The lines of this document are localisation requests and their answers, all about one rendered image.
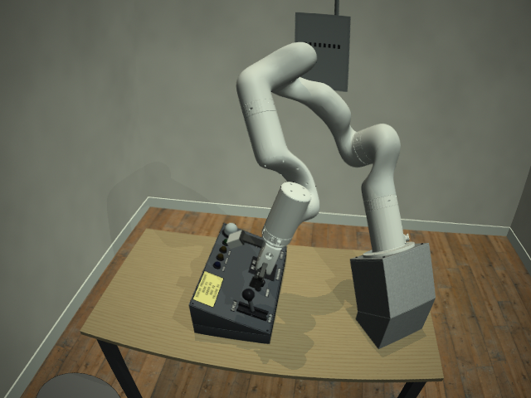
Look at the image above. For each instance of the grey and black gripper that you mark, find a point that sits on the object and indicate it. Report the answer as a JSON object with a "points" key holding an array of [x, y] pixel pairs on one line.
{"points": [[267, 256]]}

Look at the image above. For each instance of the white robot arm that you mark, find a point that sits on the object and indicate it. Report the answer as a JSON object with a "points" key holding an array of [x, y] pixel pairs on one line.
{"points": [[279, 73]]}

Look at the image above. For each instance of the dark grey control panel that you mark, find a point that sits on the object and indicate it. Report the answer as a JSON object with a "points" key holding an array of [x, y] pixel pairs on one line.
{"points": [[218, 306]]}

